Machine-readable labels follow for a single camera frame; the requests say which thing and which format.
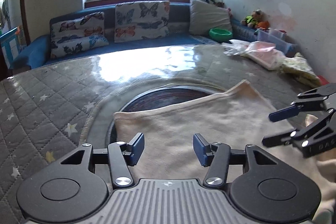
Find cream white garment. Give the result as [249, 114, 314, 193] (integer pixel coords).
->
[113, 79, 336, 224]

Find pink white clothes bag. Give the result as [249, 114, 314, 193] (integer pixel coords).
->
[222, 39, 286, 71]

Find yellow floral folded blanket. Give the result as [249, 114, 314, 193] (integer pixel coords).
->
[280, 52, 321, 88]

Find round black induction cooktop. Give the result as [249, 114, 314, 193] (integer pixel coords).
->
[106, 85, 224, 147]

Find clear plastic storage box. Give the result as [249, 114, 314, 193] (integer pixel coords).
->
[255, 28, 298, 57]

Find grey quilted star table cover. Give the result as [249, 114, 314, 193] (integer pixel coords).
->
[1, 45, 321, 223]

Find green plastic basin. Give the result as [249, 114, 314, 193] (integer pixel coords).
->
[209, 28, 233, 43]

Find teddy bear plush toy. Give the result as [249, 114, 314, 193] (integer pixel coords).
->
[240, 9, 270, 31]

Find grey pillow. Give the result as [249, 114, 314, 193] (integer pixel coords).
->
[189, 0, 232, 35]

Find left butterfly cushion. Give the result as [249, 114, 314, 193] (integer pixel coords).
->
[51, 12, 109, 59]

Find butterfly cushion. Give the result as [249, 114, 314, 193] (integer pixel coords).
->
[51, 12, 109, 59]
[114, 1, 170, 43]

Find blue sofa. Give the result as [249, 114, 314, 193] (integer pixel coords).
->
[10, 2, 297, 71]

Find right butterfly cushion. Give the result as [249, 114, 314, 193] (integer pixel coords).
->
[114, 1, 170, 43]

